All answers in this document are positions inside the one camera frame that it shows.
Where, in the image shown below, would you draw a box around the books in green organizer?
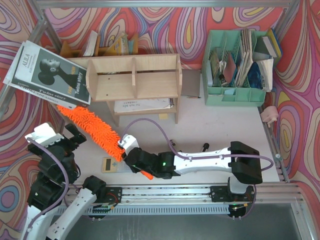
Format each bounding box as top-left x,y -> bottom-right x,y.
208,27 -> 284,92

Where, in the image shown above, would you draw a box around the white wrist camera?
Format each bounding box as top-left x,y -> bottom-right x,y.
24,122 -> 65,147
118,134 -> 140,155

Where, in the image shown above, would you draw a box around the wooden bookshelf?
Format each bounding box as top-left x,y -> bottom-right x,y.
70,53 -> 183,126

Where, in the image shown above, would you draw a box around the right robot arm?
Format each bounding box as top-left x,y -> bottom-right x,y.
123,141 -> 263,195

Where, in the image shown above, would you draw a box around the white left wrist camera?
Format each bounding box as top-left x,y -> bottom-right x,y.
24,122 -> 65,147

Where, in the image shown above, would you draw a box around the orange microfiber duster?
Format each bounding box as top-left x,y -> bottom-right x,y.
56,104 -> 154,181

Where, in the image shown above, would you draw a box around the yellow calculator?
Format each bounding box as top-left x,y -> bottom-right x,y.
101,157 -> 131,173

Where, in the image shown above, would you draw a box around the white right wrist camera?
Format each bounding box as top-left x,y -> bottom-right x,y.
118,134 -> 140,155

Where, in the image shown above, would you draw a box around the light blue paper pad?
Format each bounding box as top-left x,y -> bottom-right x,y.
223,88 -> 236,95

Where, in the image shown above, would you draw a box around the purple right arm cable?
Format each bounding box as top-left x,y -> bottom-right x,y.
119,117 -> 273,171

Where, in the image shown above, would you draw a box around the yellow sticky note pad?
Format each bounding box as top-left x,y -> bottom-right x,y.
158,113 -> 168,120

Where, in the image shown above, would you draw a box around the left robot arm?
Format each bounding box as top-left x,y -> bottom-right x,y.
21,123 -> 123,240

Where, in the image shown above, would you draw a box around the white spiral notebook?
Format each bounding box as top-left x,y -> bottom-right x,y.
114,98 -> 174,113

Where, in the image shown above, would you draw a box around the pink piggy figure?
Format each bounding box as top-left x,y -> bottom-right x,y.
260,106 -> 279,128

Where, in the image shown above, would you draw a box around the black white magazine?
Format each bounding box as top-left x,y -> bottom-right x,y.
3,41 -> 91,110

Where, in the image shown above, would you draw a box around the mint green desk organizer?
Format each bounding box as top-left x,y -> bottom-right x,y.
201,29 -> 281,108

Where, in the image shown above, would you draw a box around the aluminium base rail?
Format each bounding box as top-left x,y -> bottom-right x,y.
81,182 -> 305,219

